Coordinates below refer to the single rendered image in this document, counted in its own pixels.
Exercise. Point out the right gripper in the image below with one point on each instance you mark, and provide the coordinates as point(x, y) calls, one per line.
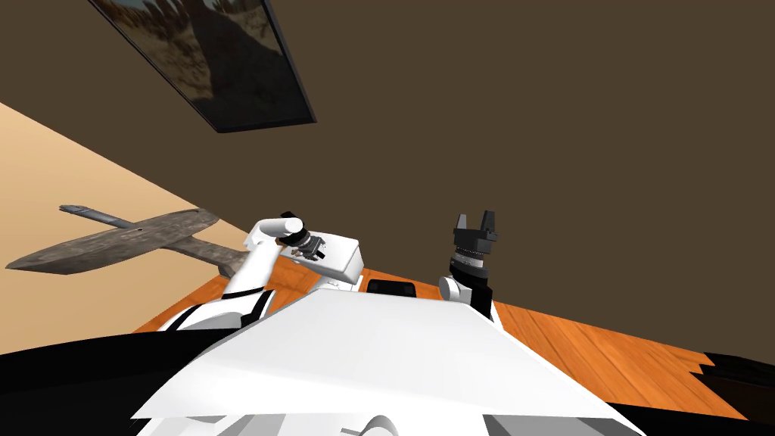
point(474, 241)

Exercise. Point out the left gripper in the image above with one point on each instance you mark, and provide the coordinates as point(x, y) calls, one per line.
point(310, 247)

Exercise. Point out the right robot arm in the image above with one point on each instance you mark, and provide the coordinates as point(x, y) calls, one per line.
point(467, 289)

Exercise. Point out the white box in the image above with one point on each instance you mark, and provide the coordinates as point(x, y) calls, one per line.
point(340, 259)

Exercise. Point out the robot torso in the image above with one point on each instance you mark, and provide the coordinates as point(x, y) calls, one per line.
point(375, 363)

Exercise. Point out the grey wooden table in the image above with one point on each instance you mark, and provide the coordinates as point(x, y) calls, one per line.
point(127, 241)

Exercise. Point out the dark framed wall picture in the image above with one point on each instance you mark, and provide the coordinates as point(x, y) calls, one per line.
point(218, 66)

